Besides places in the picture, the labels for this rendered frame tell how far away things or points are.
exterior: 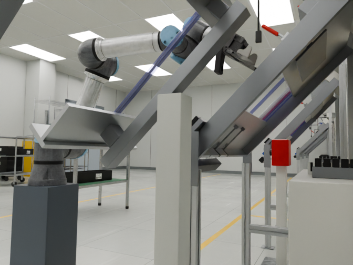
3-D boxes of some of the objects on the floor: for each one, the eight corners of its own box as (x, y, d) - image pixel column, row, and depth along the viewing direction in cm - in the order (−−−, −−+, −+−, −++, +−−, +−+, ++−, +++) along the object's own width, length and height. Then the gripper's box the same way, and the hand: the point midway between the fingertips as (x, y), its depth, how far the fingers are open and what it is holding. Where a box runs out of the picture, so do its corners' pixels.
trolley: (-11, 185, 557) (-8, 132, 563) (23, 181, 645) (26, 134, 651) (15, 187, 546) (18, 132, 552) (46, 182, 634) (48, 134, 641)
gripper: (216, 20, 112) (263, 45, 104) (228, 35, 126) (270, 58, 118) (204, 41, 114) (249, 67, 105) (217, 53, 128) (258, 77, 120)
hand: (254, 68), depth 113 cm, fingers open, 9 cm apart
